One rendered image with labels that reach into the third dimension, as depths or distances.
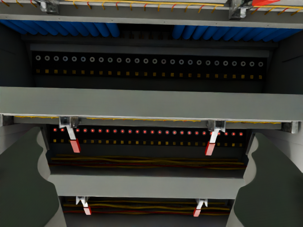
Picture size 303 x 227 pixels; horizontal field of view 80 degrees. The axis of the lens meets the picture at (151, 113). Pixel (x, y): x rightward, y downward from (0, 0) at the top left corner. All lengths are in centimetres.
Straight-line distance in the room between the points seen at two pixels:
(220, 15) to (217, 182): 32
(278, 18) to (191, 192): 35
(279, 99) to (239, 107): 7
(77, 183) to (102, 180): 5
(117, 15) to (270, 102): 28
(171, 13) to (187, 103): 14
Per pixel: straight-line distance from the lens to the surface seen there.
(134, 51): 44
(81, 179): 43
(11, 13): 38
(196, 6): 32
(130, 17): 31
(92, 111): 32
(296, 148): 48
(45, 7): 31
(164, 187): 42
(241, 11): 30
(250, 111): 35
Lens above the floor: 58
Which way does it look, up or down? 26 degrees up
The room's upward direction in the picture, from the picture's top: 178 degrees counter-clockwise
